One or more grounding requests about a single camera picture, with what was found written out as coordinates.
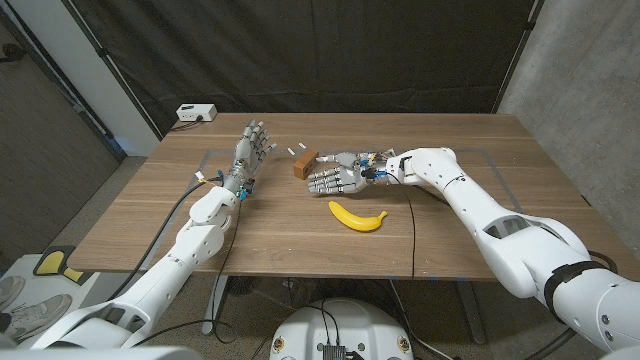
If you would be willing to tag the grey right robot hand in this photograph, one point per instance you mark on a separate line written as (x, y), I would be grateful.
(350, 172)

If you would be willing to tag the clear plastic screen protector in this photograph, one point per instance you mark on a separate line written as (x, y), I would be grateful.
(291, 151)

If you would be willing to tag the clear bag of small parts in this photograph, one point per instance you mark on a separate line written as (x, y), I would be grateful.
(383, 152)

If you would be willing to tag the white floor board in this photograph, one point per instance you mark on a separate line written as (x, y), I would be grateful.
(30, 270)

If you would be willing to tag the grey sneaker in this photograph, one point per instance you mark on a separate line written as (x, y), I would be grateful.
(10, 290)
(40, 311)

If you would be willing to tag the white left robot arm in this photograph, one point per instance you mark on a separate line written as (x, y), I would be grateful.
(192, 245)

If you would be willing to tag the yellow and black pad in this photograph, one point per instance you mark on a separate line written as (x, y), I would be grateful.
(50, 262)

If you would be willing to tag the brown toy block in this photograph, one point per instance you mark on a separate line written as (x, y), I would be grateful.
(305, 165)

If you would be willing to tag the white power box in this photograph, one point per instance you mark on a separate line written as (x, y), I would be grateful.
(196, 112)

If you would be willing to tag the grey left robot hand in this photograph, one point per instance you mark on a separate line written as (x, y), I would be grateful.
(246, 152)

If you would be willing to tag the black curtain backdrop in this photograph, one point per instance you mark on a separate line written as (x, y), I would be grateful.
(300, 50)

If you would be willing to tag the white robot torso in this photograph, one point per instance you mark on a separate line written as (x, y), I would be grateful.
(350, 325)

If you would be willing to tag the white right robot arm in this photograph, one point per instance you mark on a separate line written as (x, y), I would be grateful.
(500, 220)

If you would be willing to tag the grey table leg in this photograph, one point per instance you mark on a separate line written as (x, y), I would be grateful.
(471, 310)
(215, 300)

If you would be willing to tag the yellow toy banana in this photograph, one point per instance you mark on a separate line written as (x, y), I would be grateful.
(352, 221)

